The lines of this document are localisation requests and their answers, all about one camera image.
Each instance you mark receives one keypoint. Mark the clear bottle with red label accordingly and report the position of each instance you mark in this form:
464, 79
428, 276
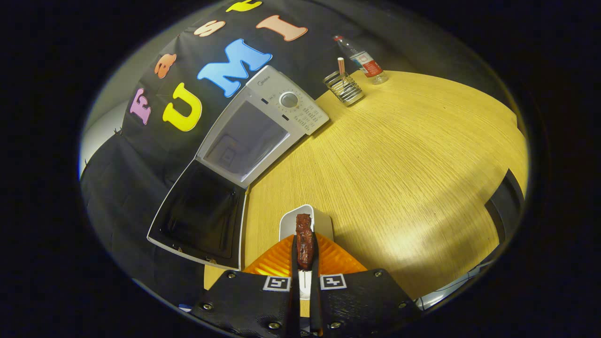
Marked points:
366, 63

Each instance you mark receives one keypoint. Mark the black chair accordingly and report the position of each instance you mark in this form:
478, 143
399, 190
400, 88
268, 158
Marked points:
509, 202

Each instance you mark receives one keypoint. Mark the white toaster oven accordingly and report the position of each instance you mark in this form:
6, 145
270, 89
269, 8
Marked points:
249, 136

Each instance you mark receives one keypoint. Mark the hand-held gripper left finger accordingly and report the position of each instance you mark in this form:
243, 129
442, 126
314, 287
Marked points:
295, 286

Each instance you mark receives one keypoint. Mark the small white rectangular tray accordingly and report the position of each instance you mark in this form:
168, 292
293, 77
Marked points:
321, 223

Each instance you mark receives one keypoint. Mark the red and white striped straw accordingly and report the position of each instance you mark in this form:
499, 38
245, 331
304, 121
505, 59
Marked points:
341, 65

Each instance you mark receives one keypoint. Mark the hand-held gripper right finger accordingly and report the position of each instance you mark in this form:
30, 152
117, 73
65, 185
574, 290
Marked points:
314, 291

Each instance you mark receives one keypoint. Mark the brown meat piece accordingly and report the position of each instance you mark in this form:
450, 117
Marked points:
305, 244

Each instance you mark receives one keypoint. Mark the black backdrop cloth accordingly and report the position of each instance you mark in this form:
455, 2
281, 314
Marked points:
127, 188

